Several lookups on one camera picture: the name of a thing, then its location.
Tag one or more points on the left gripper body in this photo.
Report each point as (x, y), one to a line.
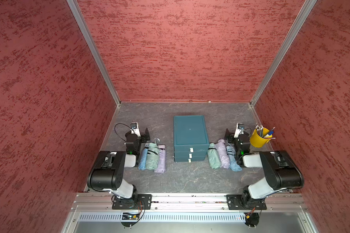
(143, 138)

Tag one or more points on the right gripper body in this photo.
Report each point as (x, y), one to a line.
(230, 138)

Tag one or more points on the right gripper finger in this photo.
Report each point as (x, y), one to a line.
(232, 140)
(227, 135)

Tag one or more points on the green umbrella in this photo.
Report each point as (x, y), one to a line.
(152, 157)
(213, 156)

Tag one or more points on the purple umbrella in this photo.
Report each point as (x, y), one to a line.
(222, 152)
(161, 167)

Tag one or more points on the teal drawer cabinet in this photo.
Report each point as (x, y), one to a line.
(191, 141)

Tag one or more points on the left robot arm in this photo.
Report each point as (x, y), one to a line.
(107, 172)

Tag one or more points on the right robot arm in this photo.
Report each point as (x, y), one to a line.
(280, 173)

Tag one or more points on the right blue umbrella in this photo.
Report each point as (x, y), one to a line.
(233, 163)

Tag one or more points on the blue umbrella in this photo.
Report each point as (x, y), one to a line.
(143, 157)
(233, 163)

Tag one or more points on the left blue umbrella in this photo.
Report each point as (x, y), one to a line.
(143, 157)

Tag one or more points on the yellow pen cup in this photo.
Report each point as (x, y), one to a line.
(257, 141)

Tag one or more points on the pens in cup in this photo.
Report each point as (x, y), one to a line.
(262, 132)

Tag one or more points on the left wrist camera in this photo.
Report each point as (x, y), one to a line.
(135, 128)

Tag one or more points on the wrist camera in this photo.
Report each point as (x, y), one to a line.
(135, 128)
(240, 127)

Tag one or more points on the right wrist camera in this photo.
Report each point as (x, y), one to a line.
(240, 127)

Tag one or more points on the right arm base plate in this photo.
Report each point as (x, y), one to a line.
(242, 202)

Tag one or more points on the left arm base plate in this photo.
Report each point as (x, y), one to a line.
(137, 202)

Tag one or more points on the aluminium rail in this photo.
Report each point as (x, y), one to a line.
(190, 202)

